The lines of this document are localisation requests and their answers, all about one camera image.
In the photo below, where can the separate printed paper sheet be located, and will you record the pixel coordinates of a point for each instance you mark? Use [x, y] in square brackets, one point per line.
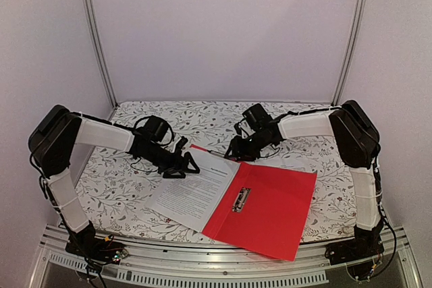
[294, 163]

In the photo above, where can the aluminium frame post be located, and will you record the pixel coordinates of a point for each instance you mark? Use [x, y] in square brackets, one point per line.
[359, 10]
[95, 38]

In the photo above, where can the aluminium front rail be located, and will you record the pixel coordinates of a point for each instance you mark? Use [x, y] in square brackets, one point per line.
[156, 263]

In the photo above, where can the right aluminium frame post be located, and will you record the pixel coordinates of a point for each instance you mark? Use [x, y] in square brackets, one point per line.
[359, 10]

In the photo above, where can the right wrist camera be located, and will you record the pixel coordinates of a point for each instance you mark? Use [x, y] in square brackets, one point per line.
[240, 130]

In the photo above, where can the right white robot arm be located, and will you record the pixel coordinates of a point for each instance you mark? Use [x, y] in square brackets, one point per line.
[356, 137]

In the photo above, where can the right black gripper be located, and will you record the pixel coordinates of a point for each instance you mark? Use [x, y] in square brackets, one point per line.
[241, 152]

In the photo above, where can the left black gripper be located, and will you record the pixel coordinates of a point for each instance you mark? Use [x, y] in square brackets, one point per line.
[175, 167]

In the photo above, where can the printed white paper sheets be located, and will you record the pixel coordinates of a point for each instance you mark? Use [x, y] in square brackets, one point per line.
[192, 200]

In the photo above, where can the left aluminium frame post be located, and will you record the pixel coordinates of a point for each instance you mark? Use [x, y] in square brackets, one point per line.
[95, 38]

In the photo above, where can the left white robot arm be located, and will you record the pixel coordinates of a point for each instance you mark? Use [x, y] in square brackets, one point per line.
[53, 141]

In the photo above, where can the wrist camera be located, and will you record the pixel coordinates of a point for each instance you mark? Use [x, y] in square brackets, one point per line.
[240, 130]
[180, 144]

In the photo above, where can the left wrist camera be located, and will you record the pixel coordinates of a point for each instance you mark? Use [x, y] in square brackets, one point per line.
[180, 144]

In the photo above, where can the spine metal folder clip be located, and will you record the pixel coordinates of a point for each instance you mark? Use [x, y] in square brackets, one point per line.
[241, 199]

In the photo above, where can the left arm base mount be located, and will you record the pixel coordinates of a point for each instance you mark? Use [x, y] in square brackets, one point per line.
[85, 244]

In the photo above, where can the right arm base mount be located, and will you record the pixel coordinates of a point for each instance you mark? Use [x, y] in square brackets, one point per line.
[365, 244]

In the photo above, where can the red file folder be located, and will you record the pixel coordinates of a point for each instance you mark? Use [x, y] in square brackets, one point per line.
[274, 216]

